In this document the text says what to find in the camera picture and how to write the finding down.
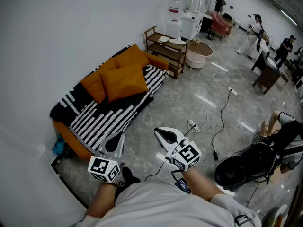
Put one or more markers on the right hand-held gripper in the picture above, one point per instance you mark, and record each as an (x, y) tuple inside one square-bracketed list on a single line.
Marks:
[(187, 155)]

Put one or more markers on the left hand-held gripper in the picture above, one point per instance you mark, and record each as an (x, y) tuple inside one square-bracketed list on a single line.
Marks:
[(101, 167)]

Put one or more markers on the person's right forearm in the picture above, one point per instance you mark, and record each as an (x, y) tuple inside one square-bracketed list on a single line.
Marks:
[(201, 183)]

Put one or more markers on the person's left forearm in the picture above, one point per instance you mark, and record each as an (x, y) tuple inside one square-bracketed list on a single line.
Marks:
[(99, 200)]

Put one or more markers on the person's black shoe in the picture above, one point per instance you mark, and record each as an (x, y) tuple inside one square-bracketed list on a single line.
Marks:
[(130, 175)]

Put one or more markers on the black white striped blanket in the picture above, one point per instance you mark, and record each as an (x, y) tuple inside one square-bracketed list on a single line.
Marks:
[(106, 119)]

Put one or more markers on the orange sofa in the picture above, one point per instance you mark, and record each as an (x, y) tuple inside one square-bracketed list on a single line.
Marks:
[(71, 141)]

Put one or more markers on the person's black trousers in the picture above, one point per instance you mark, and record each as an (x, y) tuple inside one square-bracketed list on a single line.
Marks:
[(119, 193)]

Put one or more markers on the black waist device box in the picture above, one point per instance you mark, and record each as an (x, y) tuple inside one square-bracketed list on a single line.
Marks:
[(182, 185)]

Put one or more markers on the person's white shirt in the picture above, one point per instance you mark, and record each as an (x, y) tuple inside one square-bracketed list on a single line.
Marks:
[(165, 207)]

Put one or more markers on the black backpack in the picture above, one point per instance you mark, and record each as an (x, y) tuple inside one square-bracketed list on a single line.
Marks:
[(248, 164)]

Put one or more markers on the wooden shelf rack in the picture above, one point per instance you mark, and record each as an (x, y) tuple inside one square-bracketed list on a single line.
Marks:
[(165, 48)]

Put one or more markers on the light wooden stool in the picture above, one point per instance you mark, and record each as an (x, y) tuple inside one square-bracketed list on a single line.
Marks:
[(264, 129)]

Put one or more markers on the white slipper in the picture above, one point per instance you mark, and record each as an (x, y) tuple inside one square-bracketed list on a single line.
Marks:
[(177, 41)]

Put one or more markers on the white slippers pair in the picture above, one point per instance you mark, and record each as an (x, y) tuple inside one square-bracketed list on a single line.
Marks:
[(163, 39)]

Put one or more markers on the small beige round object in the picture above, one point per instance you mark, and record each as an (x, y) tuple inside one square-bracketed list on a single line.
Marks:
[(196, 41)]

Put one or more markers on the white water dispenser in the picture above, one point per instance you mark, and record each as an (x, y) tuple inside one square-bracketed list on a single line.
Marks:
[(174, 29)]

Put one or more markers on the small dark bin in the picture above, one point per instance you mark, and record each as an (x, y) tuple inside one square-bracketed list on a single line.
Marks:
[(211, 35)]

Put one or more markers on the white cabinet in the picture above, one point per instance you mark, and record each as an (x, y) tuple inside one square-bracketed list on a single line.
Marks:
[(191, 25)]

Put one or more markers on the dark wooden table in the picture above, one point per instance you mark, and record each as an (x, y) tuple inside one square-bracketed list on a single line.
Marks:
[(267, 77)]

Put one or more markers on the pink chair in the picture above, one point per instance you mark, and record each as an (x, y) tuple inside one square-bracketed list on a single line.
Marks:
[(220, 23)]

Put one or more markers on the brown wooden desk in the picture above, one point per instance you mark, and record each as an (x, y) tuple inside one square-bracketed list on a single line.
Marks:
[(230, 27)]

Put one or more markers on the clear water bottle red label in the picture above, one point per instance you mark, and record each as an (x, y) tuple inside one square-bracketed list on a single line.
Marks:
[(175, 8)]

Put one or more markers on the white waste bin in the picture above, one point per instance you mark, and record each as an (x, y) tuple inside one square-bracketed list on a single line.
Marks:
[(237, 23)]

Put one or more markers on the ceiling light strip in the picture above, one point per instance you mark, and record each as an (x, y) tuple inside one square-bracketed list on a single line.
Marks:
[(288, 17)]

